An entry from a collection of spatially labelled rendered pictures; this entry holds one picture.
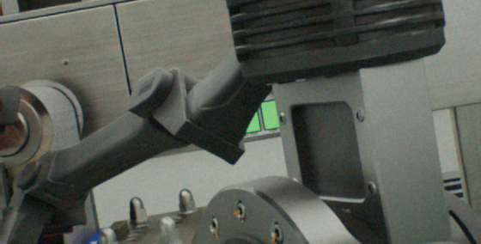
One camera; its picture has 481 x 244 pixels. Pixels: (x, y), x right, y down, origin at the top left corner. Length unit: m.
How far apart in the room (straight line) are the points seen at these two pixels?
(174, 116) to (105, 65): 0.90
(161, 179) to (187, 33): 2.42
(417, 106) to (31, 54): 1.43
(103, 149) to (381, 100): 0.70
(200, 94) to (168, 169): 3.27
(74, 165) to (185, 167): 2.98
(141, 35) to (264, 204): 1.38
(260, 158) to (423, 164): 3.68
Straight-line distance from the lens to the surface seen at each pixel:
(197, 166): 4.32
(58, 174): 1.39
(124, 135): 1.23
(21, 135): 1.66
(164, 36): 1.96
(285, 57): 0.62
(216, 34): 1.95
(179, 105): 1.08
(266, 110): 1.94
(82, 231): 1.81
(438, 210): 0.64
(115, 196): 4.38
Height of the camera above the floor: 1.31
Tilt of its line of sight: 3 degrees down
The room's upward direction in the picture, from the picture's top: 10 degrees counter-clockwise
